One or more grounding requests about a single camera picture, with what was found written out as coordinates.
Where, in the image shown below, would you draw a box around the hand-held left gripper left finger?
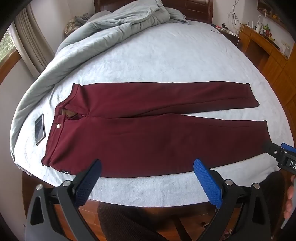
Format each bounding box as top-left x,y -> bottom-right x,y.
24,159 -> 102,241

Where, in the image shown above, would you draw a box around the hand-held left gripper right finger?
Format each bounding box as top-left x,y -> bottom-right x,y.
193,159 -> 271,241

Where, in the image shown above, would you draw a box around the maroon pants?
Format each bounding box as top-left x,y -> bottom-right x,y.
41,82 -> 281,179

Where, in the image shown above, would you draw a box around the person's right hand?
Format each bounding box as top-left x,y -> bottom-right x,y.
284,175 -> 296,219

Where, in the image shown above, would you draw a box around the person's leg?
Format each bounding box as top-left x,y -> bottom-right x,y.
97,201 -> 167,241
259,171 -> 289,214

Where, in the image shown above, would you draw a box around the wooden bed footboard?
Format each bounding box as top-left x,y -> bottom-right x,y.
22,173 -> 234,241

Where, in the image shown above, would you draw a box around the black smartphone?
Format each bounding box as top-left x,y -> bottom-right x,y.
34,113 -> 46,146

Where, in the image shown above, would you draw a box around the wooden desk cabinet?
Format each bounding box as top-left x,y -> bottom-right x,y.
238,23 -> 296,109

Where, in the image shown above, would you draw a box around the white fleece bed blanket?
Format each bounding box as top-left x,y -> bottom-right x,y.
13,20 -> 293,207

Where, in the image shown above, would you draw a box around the power strip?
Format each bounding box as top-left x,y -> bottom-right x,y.
211,23 -> 229,31

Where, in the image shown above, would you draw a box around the beige curtain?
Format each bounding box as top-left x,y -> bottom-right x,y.
14,3 -> 54,78

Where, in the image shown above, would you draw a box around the grey duvet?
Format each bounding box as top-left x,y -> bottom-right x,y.
10,0 -> 189,176

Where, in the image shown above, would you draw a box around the patterned pillow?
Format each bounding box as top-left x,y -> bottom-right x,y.
64,16 -> 89,36

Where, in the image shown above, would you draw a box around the window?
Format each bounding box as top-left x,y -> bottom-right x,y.
0,30 -> 17,63

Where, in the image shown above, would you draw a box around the wooden headboard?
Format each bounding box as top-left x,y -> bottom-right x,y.
94,0 -> 213,24

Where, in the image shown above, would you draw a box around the hanging cables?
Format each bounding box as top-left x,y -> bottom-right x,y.
228,0 -> 242,35

